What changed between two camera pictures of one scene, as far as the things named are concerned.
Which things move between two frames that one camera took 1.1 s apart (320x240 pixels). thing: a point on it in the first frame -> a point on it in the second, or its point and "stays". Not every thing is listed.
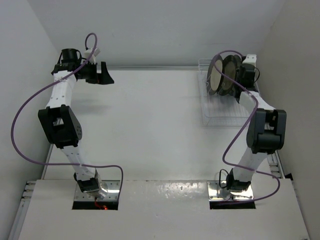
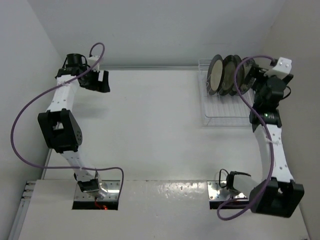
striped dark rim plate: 229,67 stays
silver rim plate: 215,78 stays
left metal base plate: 112,195 stays
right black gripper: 253,84 -> 258,73
